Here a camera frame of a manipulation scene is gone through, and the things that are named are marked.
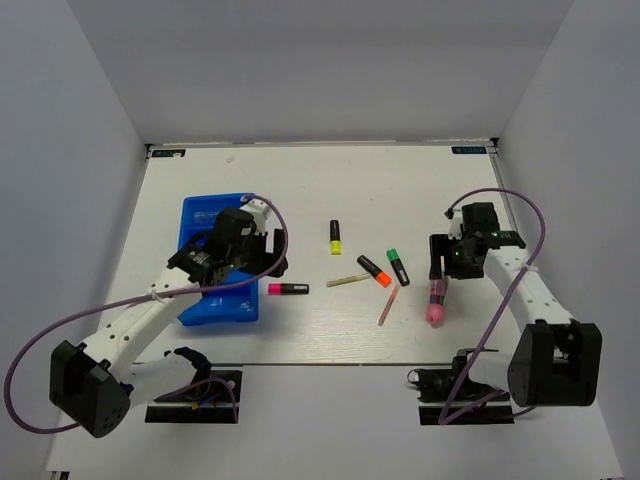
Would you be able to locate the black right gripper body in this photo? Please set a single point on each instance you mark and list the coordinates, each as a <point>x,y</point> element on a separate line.
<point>458,265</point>

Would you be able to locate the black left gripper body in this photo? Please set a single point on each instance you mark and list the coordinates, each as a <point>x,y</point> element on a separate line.
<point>251,257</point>

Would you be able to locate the green highlighter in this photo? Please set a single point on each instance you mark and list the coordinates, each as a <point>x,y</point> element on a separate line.
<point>398,267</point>

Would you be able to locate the pink highlighter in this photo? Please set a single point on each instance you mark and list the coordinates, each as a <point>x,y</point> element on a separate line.
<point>279,289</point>

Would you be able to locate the yellow highlighter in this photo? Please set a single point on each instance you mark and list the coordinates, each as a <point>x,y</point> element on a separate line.
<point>335,237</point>

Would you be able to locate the pink thin pen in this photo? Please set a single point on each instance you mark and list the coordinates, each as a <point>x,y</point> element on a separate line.
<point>388,305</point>

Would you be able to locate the orange highlighter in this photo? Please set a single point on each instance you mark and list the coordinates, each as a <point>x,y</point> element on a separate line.
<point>376,272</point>

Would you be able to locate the pink eraser-topped pen case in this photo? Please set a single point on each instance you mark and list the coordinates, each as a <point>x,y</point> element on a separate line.
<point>435,312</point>

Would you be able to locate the beige thin pen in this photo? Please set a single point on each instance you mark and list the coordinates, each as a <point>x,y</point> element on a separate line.
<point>347,280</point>

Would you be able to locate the clear blue-tipped pen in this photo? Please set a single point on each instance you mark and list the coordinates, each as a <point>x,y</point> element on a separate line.
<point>204,218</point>

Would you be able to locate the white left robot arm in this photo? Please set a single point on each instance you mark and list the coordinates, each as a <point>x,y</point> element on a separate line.
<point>97,381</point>

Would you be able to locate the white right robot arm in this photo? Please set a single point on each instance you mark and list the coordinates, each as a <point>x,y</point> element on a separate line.
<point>556,360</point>

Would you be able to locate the blue plastic tray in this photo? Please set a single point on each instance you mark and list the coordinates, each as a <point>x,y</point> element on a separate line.
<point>233,305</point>

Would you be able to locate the right corner label sticker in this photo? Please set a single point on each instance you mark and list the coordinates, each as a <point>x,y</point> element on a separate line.
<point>468,150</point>

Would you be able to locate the corner label sticker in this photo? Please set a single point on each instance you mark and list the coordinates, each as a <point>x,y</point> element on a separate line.
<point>468,150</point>
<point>168,153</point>

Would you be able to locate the left corner label sticker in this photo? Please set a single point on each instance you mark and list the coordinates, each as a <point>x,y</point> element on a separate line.
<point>168,153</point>

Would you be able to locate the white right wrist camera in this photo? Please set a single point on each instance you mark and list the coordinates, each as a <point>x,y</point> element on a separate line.
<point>455,232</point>

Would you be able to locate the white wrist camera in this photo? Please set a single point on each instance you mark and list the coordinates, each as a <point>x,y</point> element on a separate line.
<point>455,232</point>
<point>259,210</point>

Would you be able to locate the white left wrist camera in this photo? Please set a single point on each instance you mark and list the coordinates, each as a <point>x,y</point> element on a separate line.
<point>259,210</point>

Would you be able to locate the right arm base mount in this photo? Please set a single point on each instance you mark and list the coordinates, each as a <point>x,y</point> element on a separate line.
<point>433,386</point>

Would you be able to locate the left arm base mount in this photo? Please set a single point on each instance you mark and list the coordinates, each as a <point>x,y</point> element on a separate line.
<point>207,404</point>

